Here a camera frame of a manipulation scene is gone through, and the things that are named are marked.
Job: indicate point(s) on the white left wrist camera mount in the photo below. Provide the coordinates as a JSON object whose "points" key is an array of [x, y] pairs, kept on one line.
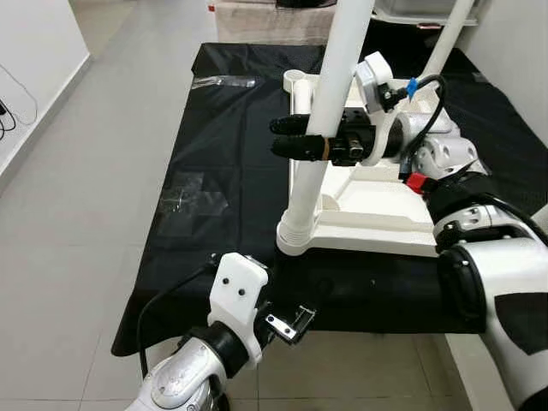
{"points": [[238, 287]]}

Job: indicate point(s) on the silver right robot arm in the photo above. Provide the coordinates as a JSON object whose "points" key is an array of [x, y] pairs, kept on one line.
{"points": [[505, 274]]}

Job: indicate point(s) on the beige cloth covered bench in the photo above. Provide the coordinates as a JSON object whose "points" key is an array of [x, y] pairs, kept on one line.
{"points": [[265, 24]]}

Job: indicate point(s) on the clear plastic bag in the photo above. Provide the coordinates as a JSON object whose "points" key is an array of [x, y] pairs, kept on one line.
{"points": [[193, 201]]}

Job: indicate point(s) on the clear plastic wrapper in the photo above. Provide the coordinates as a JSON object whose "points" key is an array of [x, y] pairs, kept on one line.
{"points": [[223, 82]]}

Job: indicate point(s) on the white plastic table top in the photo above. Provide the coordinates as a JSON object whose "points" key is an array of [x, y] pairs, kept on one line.
{"points": [[377, 214]]}

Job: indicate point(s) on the black bag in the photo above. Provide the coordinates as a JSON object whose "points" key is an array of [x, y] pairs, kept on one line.
{"points": [[308, 3]]}

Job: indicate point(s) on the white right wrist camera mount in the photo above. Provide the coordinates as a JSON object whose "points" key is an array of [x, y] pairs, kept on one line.
{"points": [[374, 77]]}

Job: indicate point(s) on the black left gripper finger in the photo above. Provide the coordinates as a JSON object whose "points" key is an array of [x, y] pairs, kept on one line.
{"points": [[304, 318]]}

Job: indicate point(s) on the black table cloth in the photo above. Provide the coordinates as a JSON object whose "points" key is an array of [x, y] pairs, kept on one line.
{"points": [[214, 128]]}

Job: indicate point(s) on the dark robot left foot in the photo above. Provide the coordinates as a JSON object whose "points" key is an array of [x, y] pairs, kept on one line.
{"points": [[222, 404]]}

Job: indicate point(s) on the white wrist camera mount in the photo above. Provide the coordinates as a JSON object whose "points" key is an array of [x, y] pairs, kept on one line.
{"points": [[238, 287], [374, 77]]}

